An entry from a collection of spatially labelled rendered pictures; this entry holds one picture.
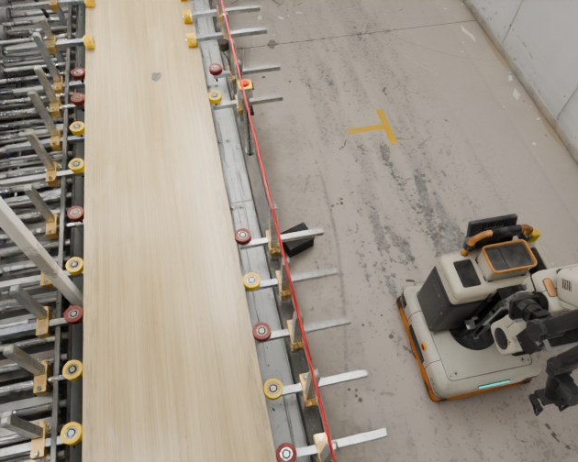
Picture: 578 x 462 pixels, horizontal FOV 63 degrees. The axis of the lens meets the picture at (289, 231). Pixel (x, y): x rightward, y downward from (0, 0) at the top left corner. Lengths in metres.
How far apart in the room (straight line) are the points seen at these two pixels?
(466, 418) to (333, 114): 2.54
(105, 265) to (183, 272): 0.37
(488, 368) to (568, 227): 1.49
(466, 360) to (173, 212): 1.79
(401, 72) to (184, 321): 3.27
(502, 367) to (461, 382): 0.26
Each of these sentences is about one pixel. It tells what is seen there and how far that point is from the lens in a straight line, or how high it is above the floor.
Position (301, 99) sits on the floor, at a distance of 4.27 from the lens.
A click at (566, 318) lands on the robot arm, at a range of 1.85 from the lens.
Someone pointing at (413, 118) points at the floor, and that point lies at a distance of 4.27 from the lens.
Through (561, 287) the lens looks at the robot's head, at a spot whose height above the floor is 1.28.
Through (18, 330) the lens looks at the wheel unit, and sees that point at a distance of 2.44.
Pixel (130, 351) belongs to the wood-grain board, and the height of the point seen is 0.90.
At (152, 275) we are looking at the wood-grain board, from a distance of 2.29.
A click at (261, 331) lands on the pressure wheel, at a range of 2.09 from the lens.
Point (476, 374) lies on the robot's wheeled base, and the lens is 2.90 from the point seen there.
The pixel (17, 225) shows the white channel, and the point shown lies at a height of 1.44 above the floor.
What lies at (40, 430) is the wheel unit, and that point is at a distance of 2.24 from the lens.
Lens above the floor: 2.88
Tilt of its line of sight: 58 degrees down
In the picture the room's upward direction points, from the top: 2 degrees clockwise
